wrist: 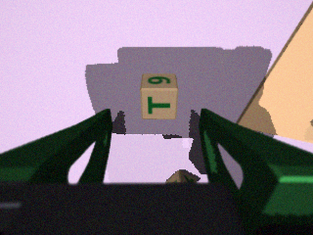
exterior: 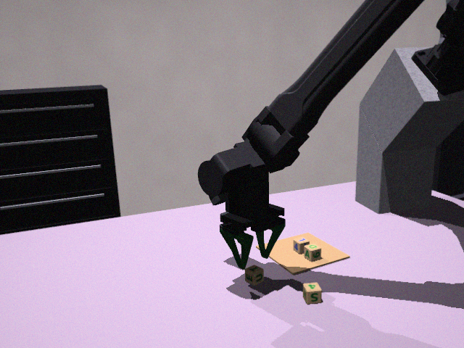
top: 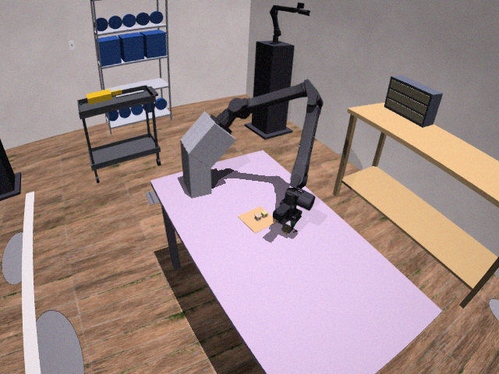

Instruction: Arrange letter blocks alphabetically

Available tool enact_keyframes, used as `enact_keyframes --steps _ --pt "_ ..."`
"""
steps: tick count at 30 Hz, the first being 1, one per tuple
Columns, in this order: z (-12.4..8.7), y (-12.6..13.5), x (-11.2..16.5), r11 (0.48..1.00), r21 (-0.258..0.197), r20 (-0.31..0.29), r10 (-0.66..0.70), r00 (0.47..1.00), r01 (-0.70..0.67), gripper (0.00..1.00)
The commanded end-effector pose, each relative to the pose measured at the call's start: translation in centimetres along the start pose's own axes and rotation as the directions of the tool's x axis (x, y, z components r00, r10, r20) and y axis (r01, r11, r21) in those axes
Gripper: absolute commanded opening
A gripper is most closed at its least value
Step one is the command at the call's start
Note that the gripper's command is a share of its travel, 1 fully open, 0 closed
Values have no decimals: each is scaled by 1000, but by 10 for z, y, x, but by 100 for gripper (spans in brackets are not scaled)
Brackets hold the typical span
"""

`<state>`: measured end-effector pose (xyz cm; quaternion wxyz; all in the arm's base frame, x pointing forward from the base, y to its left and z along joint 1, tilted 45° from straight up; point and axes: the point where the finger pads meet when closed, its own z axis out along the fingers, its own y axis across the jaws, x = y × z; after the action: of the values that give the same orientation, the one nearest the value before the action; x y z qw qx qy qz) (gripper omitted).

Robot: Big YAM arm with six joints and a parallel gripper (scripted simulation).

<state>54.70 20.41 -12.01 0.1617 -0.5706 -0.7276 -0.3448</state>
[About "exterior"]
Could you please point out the brown letter block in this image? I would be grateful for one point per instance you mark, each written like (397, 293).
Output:
(254, 275)
(312, 252)
(299, 244)
(312, 293)

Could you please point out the tan flat mat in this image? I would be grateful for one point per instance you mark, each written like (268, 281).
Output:
(283, 254)

